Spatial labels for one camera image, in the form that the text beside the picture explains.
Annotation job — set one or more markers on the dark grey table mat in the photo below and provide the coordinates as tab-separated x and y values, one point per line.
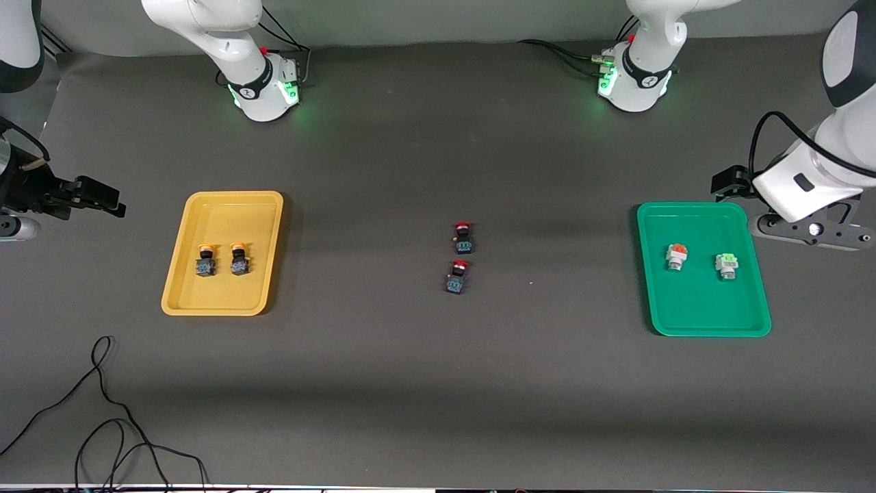
438	383

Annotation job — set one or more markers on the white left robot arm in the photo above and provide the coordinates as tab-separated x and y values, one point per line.
643	75

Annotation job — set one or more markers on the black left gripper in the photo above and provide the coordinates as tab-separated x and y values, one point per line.
733	180

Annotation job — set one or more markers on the yellow cap push button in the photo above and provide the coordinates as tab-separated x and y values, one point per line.
205	267
239	266

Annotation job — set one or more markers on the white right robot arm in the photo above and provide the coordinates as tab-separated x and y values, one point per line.
246	75

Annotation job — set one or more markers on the yellow plastic tray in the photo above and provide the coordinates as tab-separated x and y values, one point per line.
226	294

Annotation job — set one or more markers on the grey aluminium rail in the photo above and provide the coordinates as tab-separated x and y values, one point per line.
55	44

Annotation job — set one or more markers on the green plastic tray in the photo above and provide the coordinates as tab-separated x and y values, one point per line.
698	301

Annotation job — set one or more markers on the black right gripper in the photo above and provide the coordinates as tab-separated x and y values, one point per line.
33	187

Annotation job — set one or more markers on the red cap push button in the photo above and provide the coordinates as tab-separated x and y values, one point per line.
456	283
464	245

